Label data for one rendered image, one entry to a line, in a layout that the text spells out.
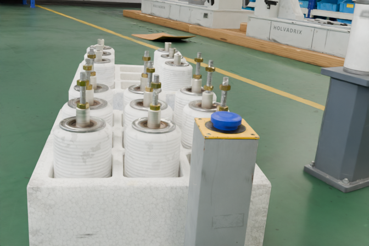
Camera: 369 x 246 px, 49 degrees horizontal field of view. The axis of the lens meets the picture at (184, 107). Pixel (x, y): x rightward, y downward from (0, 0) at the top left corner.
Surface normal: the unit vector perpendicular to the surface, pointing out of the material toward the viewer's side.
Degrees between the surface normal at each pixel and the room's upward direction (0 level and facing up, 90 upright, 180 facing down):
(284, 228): 0
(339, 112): 90
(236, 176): 90
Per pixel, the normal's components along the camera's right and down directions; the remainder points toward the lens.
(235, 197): 0.15, 0.30
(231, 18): 0.52, 0.29
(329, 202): 0.07, -0.95
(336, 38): -0.85, 0.10
